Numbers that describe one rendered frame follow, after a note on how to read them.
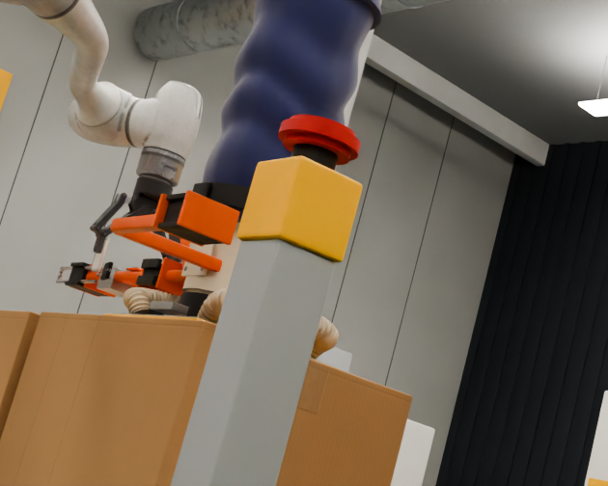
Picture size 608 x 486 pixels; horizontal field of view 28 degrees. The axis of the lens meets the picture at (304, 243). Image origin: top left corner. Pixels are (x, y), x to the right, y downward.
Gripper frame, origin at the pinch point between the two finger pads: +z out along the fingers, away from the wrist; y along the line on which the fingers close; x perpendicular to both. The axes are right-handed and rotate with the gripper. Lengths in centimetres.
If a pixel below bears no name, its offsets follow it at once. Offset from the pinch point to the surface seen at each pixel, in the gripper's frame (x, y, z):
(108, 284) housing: 3.1, -1.9, 2.3
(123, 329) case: -46, -19, 15
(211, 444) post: -138, -51, 31
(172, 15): 841, 345, -391
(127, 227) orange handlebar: -52, -26, 1
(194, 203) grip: -75, -28, -1
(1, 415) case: -8.7, -19.4, 32.6
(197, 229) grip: -75, -26, 2
